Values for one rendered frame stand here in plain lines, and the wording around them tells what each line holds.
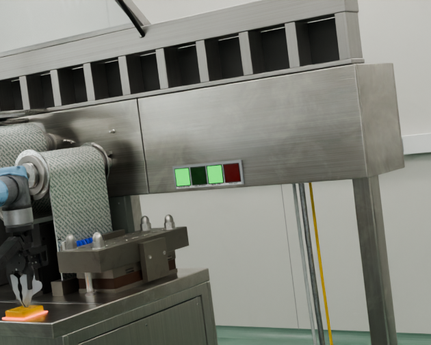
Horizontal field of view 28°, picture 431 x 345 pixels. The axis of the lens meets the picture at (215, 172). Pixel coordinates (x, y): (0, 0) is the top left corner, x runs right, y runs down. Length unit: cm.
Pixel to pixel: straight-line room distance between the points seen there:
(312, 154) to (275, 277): 297
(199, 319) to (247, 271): 278
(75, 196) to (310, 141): 72
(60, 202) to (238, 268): 298
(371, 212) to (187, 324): 63
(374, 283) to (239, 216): 289
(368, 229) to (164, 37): 83
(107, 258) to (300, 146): 61
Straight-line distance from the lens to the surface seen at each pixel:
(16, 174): 224
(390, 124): 242
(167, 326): 248
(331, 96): 230
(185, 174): 257
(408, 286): 488
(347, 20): 229
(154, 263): 249
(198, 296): 260
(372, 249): 248
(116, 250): 240
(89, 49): 280
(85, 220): 260
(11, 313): 229
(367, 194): 245
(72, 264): 242
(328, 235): 503
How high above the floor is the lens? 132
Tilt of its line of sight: 3 degrees down
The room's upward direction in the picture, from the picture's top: 7 degrees counter-clockwise
